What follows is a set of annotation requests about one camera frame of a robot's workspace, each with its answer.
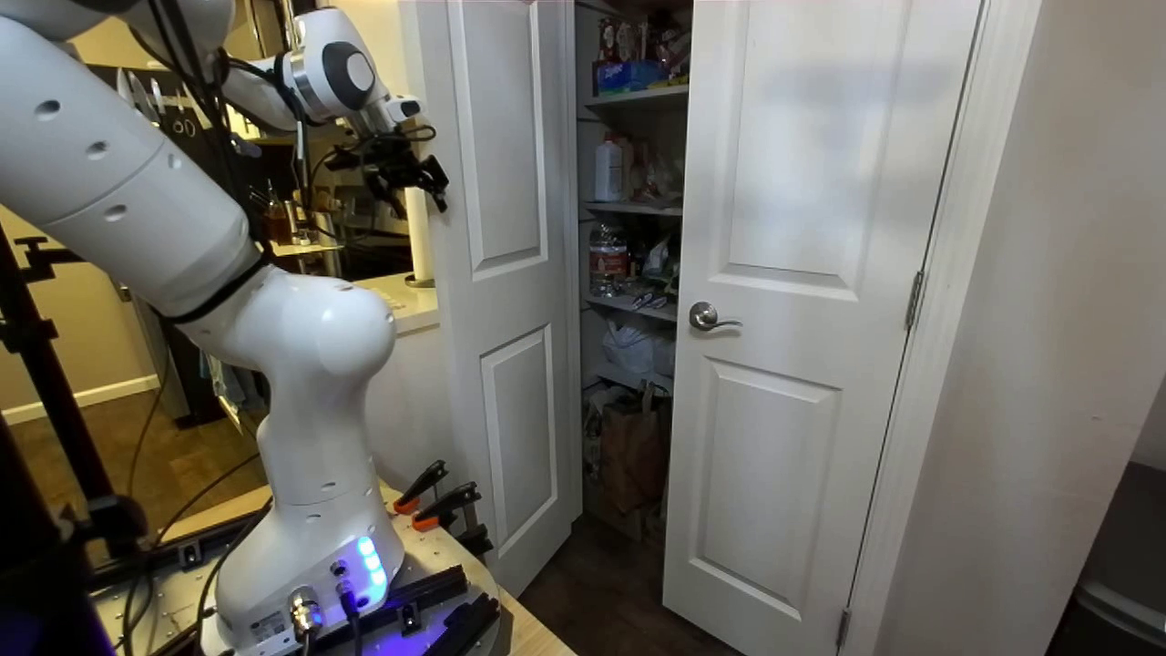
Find black camera tripod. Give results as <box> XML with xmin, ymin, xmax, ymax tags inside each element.
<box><xmin>0</xmin><ymin>231</ymin><xmax>146</xmax><ymax>577</ymax></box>

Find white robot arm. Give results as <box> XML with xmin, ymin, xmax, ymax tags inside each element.
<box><xmin>0</xmin><ymin>0</ymin><xmax>406</xmax><ymax>652</ymax></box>

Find brown paper bag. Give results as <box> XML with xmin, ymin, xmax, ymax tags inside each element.
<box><xmin>582</xmin><ymin>381</ymin><xmax>671</xmax><ymax>539</ymax></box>

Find white pantry door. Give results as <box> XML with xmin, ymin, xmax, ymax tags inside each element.
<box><xmin>665</xmin><ymin>0</ymin><xmax>983</xmax><ymax>656</ymax></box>
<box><xmin>407</xmin><ymin>0</ymin><xmax>579</xmax><ymax>595</ymax></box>

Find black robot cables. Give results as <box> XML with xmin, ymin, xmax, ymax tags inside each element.
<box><xmin>114</xmin><ymin>385</ymin><xmax>269</xmax><ymax>656</ymax></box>

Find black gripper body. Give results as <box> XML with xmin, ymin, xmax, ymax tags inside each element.
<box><xmin>326</xmin><ymin>125</ymin><xmax>448</xmax><ymax>212</ymax></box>

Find silver lever door handle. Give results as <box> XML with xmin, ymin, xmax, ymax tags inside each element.
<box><xmin>689</xmin><ymin>303</ymin><xmax>737</xmax><ymax>334</ymax></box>

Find pantry shelves with food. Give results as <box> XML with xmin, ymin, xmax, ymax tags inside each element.
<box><xmin>573</xmin><ymin>0</ymin><xmax>698</xmax><ymax>393</ymax></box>

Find orange black clamp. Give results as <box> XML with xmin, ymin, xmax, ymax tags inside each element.
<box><xmin>394</xmin><ymin>458</ymin><xmax>448</xmax><ymax>515</ymax></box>
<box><xmin>414</xmin><ymin>481</ymin><xmax>483</xmax><ymax>531</ymax></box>

